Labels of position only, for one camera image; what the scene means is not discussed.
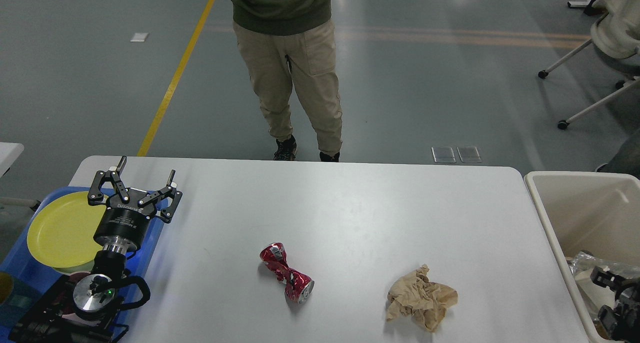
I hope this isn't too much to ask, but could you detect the beige plastic bin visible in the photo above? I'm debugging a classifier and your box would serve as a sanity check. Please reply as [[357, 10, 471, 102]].
[[525, 171, 640, 343]]

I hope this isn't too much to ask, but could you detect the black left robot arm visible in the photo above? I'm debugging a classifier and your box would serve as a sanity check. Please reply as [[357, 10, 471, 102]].
[[7, 156, 183, 343]]

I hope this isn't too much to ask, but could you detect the white side table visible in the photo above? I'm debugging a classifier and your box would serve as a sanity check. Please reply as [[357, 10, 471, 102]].
[[0, 142, 25, 177]]

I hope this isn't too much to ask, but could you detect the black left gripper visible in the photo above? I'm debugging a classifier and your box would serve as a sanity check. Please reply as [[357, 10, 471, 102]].
[[87, 156, 183, 256]]

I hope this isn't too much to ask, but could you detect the person in green sweater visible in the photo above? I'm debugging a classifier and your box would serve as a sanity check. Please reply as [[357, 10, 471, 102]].
[[230, 0, 343, 163]]

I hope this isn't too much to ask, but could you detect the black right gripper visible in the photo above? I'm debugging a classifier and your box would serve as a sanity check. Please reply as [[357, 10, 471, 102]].
[[590, 267, 640, 341]]

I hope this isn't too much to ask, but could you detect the blue plastic tray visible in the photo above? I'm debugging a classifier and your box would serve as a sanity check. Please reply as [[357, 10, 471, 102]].
[[0, 186, 165, 343]]

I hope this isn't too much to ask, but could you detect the crushed red soda can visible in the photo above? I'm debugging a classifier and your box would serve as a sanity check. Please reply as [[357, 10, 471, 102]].
[[259, 242, 315, 304]]

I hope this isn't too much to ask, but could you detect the yellow plastic plate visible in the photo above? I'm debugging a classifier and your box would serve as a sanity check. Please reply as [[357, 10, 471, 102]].
[[27, 191, 106, 268]]

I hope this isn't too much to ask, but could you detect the person in dark clothes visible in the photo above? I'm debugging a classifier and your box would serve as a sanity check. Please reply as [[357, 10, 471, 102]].
[[594, 129, 640, 179]]

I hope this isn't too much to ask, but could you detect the white paper cup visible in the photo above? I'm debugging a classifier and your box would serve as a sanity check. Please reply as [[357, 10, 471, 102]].
[[574, 271, 616, 320]]

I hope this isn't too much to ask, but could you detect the office chair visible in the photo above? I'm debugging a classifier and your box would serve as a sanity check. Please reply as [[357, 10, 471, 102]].
[[537, 38, 640, 130]]

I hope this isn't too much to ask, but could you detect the dark teal mug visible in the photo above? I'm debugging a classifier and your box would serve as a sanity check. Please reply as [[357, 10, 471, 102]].
[[0, 271, 42, 329]]

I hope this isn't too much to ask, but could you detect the pale green plate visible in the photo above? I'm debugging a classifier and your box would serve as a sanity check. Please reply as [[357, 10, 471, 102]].
[[52, 259, 94, 276]]

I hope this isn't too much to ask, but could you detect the brown paper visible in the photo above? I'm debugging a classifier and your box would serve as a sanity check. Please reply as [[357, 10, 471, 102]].
[[385, 264, 458, 333]]

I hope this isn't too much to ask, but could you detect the aluminium foil tray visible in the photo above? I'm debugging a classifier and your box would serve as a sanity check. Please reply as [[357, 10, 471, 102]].
[[567, 251, 640, 322]]

